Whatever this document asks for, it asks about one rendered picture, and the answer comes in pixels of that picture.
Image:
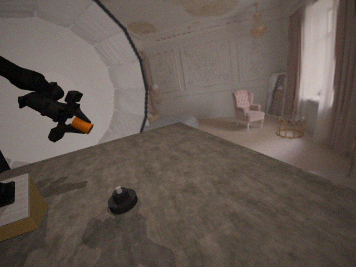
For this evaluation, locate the orange knob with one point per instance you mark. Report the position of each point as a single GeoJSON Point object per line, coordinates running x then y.
{"type": "Point", "coordinates": [82, 125]}

